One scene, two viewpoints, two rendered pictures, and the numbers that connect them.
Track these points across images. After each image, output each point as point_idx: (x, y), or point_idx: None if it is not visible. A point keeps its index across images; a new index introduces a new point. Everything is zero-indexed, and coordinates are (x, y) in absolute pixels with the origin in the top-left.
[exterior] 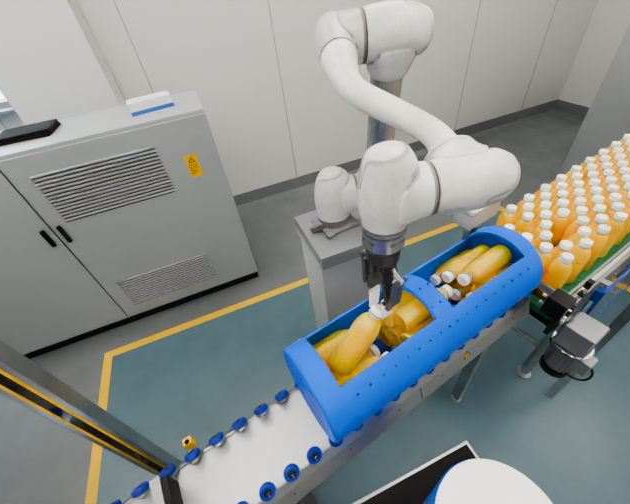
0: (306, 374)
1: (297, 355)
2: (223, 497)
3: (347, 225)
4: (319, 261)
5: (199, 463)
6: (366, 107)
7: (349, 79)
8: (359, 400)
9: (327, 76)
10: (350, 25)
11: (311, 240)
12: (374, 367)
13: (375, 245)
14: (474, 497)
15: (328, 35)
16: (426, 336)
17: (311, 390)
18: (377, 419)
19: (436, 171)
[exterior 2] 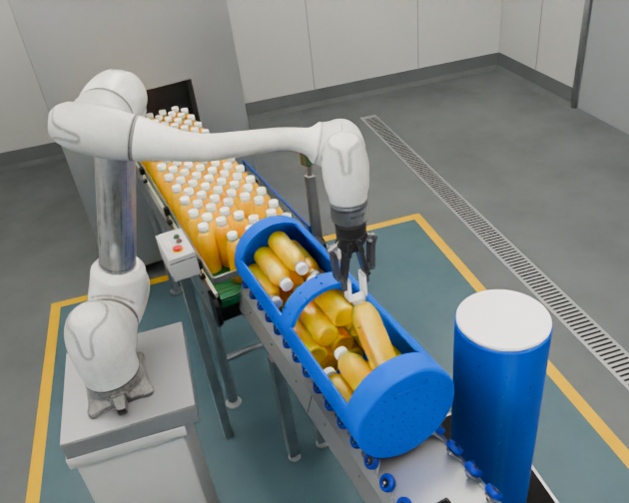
0: (410, 369)
1: (386, 379)
2: None
3: (142, 364)
4: (186, 417)
5: None
6: (236, 150)
7: (202, 138)
8: (426, 351)
9: (156, 154)
10: (120, 105)
11: (143, 417)
12: (399, 329)
13: (364, 213)
14: (483, 325)
15: (122, 120)
16: (369, 295)
17: (425, 370)
18: None
19: None
